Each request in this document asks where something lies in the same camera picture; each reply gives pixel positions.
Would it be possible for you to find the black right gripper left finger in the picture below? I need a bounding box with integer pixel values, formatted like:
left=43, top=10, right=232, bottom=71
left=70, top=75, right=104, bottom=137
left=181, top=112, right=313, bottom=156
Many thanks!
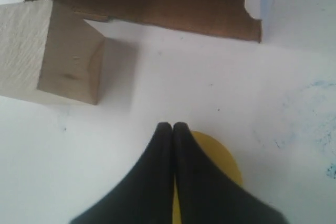
left=71, top=122, right=174, bottom=223

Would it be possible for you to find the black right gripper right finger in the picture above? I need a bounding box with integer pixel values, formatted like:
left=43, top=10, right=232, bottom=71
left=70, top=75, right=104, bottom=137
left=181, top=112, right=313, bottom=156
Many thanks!
left=173, top=122, right=282, bottom=223

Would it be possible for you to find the yellow tennis ball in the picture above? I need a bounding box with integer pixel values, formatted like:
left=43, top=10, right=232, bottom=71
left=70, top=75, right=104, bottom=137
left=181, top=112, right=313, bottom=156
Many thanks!
left=172, top=131, right=243, bottom=224

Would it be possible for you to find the light wooden cube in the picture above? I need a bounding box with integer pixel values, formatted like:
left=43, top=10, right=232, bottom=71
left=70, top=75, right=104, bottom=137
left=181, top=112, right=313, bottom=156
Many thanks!
left=1, top=0, right=105, bottom=105

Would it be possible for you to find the blue white cardboard box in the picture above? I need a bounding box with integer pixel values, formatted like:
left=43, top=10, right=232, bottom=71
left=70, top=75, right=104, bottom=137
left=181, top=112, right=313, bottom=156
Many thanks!
left=0, top=0, right=279, bottom=43

